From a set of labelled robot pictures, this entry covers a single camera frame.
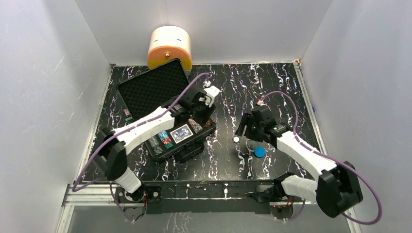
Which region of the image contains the red yellow poker chip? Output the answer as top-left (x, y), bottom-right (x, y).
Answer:
top-left (205, 120), bottom-right (212, 128)

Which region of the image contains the blue poker card deck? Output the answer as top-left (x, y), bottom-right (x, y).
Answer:
top-left (170, 124), bottom-right (194, 144)

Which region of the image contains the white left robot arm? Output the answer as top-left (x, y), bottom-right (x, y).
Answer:
top-left (95, 86), bottom-right (221, 202)

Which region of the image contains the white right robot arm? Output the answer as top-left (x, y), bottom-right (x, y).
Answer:
top-left (234, 105), bottom-right (363, 217)

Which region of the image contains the black poker set case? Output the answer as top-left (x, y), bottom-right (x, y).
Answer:
top-left (117, 59), bottom-right (203, 163)

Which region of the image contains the clear acrylic dealer button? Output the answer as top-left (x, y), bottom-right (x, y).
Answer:
top-left (246, 140), bottom-right (258, 152)

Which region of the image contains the blue round button chip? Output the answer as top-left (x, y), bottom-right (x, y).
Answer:
top-left (253, 147), bottom-right (266, 158)

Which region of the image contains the orange blue chip stack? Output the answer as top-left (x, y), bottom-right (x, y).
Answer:
top-left (188, 118), bottom-right (203, 133)

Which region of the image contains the small red green object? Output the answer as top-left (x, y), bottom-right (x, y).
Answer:
top-left (123, 109), bottom-right (133, 122)

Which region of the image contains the white and orange cylinder box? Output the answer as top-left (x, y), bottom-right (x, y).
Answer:
top-left (147, 26), bottom-right (192, 75)

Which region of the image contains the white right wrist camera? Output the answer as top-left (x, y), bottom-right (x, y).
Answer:
top-left (256, 99), bottom-right (265, 106)

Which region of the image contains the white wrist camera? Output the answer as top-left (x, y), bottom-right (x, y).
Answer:
top-left (256, 99), bottom-right (265, 106)
top-left (199, 81), bottom-right (221, 108)

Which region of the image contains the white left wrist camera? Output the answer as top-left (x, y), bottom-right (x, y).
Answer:
top-left (199, 81), bottom-right (221, 108)

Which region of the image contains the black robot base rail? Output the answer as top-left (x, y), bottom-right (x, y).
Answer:
top-left (116, 180), bottom-right (307, 216)

